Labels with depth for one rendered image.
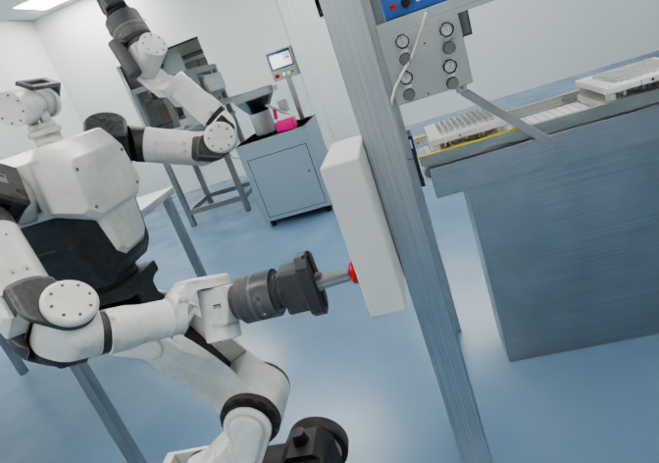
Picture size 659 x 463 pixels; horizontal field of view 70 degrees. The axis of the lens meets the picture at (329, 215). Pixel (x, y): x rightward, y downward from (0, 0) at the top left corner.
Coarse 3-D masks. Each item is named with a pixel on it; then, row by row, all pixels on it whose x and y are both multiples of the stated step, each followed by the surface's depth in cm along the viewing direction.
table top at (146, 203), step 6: (156, 192) 251; (162, 192) 245; (168, 192) 247; (174, 192) 252; (138, 198) 252; (144, 198) 246; (150, 198) 240; (156, 198) 234; (162, 198) 239; (138, 204) 235; (144, 204) 229; (150, 204) 228; (156, 204) 233; (144, 210) 222; (150, 210) 226
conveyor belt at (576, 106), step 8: (568, 104) 161; (576, 104) 158; (584, 104) 154; (648, 104) 135; (544, 112) 161; (552, 112) 158; (560, 112) 155; (568, 112) 152; (616, 112) 137; (528, 120) 159; (536, 120) 156; (592, 120) 138; (512, 128) 157; (560, 128) 140; (568, 128) 140; (504, 144) 144; (424, 152) 164; (480, 152) 145; (448, 160) 147; (424, 168) 149; (424, 176) 150
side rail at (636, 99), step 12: (636, 96) 133; (648, 96) 133; (588, 108) 136; (600, 108) 135; (612, 108) 135; (624, 108) 135; (552, 120) 138; (564, 120) 138; (576, 120) 137; (516, 132) 140; (468, 144) 143; (480, 144) 143; (492, 144) 142; (432, 156) 146; (444, 156) 145; (456, 156) 145
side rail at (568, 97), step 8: (560, 96) 161; (568, 96) 160; (576, 96) 160; (528, 104) 164; (536, 104) 162; (544, 104) 162; (552, 104) 162; (560, 104) 162; (512, 112) 164; (520, 112) 164; (528, 112) 164; (424, 136) 171; (416, 144) 172; (424, 144) 172
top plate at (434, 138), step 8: (448, 120) 165; (496, 120) 143; (424, 128) 167; (432, 128) 162; (472, 128) 144; (480, 128) 143; (488, 128) 143; (432, 136) 150; (440, 136) 146; (448, 136) 145; (456, 136) 145; (464, 136) 145; (432, 144) 146
